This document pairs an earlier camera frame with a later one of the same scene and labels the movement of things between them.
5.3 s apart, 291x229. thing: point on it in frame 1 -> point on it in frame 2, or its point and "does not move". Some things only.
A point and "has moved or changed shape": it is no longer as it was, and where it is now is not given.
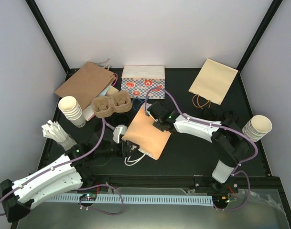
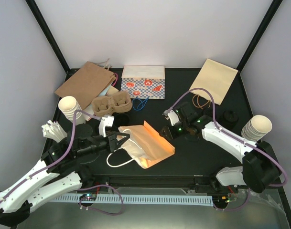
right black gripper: x=157 y=127 -> x=170 y=134
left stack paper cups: x=71 y=109 does not move
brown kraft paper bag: x=88 y=84 does not move
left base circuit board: x=88 y=197 does not move
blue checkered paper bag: x=136 y=80 does not move
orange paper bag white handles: x=151 y=140 has moved or changed shape
